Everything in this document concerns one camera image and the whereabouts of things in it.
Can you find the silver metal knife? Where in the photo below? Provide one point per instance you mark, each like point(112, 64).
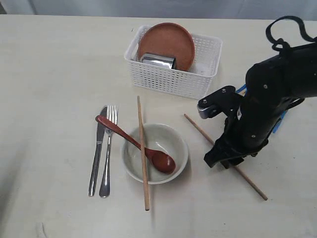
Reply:
point(95, 165)

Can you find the shiny metal cup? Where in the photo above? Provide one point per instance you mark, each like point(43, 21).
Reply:
point(157, 60)

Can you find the white ceramic bowl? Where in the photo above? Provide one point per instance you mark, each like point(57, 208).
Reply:
point(158, 137)

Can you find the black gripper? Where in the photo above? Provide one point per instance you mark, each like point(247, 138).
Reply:
point(246, 133)

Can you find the blue chips bag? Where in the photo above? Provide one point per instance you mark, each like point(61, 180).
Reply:
point(242, 91)

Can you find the silver metal fork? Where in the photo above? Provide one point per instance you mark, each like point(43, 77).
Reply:
point(112, 115)

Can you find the brown round plate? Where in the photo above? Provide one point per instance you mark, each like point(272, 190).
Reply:
point(169, 40)

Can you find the white perforated plastic basket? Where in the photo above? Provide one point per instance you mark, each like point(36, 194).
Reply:
point(193, 84)

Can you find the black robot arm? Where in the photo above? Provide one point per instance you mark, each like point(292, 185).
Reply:
point(273, 86)

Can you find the brown wooden spoon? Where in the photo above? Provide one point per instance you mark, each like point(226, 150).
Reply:
point(160, 160)

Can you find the brown wooden chopstick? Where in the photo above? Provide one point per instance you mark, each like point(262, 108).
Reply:
point(143, 157)
point(246, 178)

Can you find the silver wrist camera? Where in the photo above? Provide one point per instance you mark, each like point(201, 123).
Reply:
point(224, 100)

